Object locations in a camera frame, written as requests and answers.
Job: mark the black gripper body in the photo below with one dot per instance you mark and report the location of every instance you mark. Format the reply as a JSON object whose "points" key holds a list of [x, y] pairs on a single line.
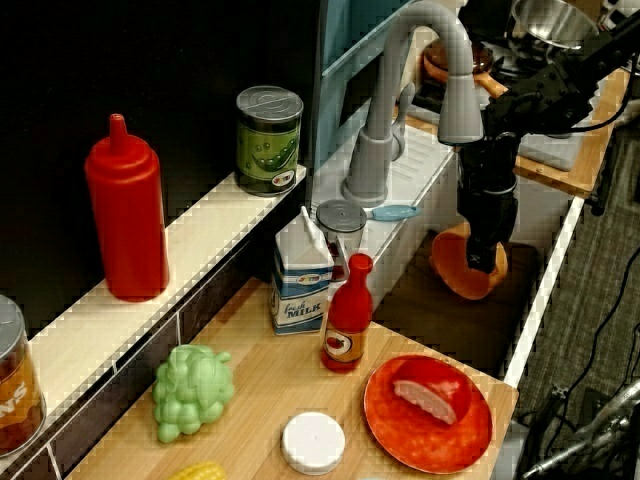
{"points": [[492, 217]]}

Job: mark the white ledge shelf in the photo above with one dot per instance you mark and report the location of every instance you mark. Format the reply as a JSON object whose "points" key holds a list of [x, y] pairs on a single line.
{"points": [[165, 270]]}

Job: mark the red toy meat slice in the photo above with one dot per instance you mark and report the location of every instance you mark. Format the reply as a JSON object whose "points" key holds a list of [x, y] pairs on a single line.
{"points": [[430, 395]]}

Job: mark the orange toy pot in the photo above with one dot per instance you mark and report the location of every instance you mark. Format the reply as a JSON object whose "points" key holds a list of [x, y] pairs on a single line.
{"points": [[452, 265]]}

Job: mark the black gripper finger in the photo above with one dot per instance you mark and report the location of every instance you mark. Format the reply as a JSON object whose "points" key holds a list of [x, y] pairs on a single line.
{"points": [[500, 257], [480, 257]]}

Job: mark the white sink basin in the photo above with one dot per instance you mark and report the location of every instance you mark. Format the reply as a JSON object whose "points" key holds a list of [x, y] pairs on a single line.
{"points": [[555, 260]]}

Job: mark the blue white milk carton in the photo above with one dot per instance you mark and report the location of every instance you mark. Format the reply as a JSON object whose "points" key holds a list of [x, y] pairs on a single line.
{"points": [[300, 280]]}

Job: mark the white round lid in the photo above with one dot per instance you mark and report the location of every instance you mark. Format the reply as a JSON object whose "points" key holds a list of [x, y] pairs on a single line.
{"points": [[313, 442]]}

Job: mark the orange label beans can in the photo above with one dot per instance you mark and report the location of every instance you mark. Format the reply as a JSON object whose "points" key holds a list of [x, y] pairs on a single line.
{"points": [[15, 390]]}

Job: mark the small grey lid can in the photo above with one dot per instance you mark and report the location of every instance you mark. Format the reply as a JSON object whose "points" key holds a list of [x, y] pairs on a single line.
{"points": [[342, 222]]}

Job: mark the orange plate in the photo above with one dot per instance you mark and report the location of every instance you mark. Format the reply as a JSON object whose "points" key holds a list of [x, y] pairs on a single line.
{"points": [[425, 440]]}

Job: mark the red ketchup squeeze bottle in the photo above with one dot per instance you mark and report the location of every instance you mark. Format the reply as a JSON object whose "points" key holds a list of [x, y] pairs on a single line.
{"points": [[127, 210]]}

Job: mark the wooden board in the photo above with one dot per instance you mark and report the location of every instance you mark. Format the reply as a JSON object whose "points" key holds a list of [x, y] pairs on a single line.
{"points": [[595, 160]]}

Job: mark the grey toy faucet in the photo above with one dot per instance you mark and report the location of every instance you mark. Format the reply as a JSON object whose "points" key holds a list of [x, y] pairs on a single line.
{"points": [[380, 125]]}

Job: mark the metal stand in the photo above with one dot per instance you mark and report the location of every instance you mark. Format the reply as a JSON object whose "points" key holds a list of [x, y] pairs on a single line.
{"points": [[590, 440]]}

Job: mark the red tomato sauce bottle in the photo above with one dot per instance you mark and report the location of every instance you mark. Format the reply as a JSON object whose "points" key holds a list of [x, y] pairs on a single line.
{"points": [[348, 315]]}

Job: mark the steel bowl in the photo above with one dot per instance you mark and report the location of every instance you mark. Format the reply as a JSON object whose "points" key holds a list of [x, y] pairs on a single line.
{"points": [[555, 22]]}

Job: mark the green peas can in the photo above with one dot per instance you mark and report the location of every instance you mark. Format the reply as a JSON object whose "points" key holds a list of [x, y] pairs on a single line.
{"points": [[267, 150]]}

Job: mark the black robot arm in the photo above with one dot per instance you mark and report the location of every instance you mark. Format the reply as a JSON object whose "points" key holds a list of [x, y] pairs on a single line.
{"points": [[540, 95]]}

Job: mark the yellow toy corn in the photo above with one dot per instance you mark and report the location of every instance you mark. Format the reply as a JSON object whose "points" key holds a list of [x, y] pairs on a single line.
{"points": [[197, 472]]}

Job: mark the blue panel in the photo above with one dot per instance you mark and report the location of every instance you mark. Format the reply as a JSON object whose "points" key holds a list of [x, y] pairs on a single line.
{"points": [[340, 65]]}

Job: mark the green toy grapes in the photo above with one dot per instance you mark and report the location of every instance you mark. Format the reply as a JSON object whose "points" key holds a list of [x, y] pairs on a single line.
{"points": [[192, 395]]}

